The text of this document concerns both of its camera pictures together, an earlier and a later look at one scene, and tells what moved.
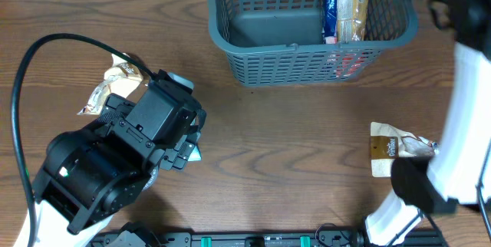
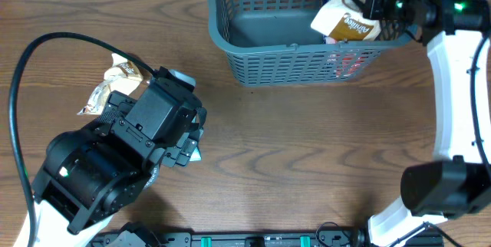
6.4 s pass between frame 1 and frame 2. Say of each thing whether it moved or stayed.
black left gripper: stayed
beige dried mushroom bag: moved
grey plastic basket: stayed
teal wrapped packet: stayed
